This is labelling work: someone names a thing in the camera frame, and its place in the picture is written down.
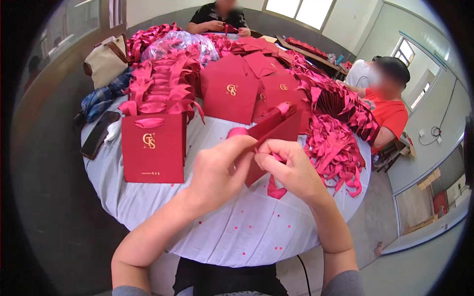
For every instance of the person's left index finger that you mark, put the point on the person's left index finger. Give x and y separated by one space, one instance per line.
231 146

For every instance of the blue plaid cloth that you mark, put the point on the blue plaid cloth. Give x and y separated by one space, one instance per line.
103 96

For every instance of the person's left thumb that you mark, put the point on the person's left thumb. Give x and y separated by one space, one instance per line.
242 170

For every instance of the person's left hand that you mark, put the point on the person's left hand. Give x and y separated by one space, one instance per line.
211 181

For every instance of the white tissue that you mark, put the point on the white tissue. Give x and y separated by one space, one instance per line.
113 131

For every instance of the white tablecloth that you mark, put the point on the white tablecloth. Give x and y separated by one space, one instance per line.
222 229

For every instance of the person's right fingers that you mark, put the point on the person's right fingers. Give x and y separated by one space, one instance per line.
279 148

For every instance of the person's legs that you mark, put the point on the person's legs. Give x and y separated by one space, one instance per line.
226 277

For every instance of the heap of dark red ribbons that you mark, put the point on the heap of dark red ribbons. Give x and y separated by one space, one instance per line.
148 39

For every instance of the black phone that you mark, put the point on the black phone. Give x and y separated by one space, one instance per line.
98 135

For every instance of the pile of red ribbons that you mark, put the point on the pile of red ribbons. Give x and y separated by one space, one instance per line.
333 148

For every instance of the person's right thumb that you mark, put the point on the person's right thumb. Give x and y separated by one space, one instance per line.
268 162

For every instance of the pile of flat red bags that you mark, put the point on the pile of flat red bags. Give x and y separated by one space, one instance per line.
229 92

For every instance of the beige handbag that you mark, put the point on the beige handbag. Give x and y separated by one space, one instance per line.
107 61

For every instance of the person's body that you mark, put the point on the person's body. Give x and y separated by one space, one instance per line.
344 285

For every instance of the person's right hand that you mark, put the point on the person's right hand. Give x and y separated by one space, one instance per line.
296 177

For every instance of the wooden bench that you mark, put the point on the wooden bench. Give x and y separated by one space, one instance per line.
392 153

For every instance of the red satin ribbon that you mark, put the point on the red satin ribbon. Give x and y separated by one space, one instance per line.
276 190

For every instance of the wooden table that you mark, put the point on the wooden table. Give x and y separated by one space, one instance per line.
309 51

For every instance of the window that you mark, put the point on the window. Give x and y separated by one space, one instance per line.
405 51
300 11

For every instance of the clear plastic bag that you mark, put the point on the clear plastic bag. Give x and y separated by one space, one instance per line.
185 42

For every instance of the red paper gift bag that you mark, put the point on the red paper gift bag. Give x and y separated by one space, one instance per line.
281 127

